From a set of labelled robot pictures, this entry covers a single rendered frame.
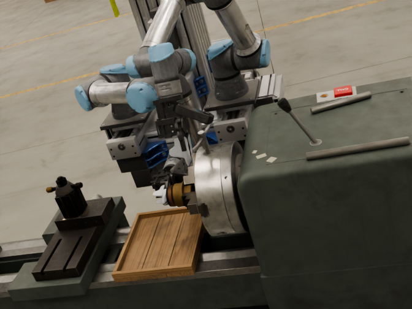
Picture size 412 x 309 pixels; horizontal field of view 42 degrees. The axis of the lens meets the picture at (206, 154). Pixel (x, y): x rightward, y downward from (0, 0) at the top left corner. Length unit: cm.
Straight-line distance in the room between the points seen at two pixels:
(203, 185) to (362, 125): 52
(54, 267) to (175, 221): 49
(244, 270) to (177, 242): 30
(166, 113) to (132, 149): 80
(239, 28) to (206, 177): 64
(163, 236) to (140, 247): 10
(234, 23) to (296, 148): 62
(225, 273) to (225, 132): 64
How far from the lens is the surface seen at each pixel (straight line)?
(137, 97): 201
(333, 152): 157
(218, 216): 175
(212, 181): 173
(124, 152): 242
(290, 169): 157
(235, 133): 225
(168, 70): 158
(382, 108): 179
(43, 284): 208
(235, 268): 188
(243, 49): 218
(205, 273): 191
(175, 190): 189
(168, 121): 159
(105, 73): 242
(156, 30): 183
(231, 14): 204
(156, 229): 215
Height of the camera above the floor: 207
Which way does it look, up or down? 28 degrees down
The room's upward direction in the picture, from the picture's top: 17 degrees counter-clockwise
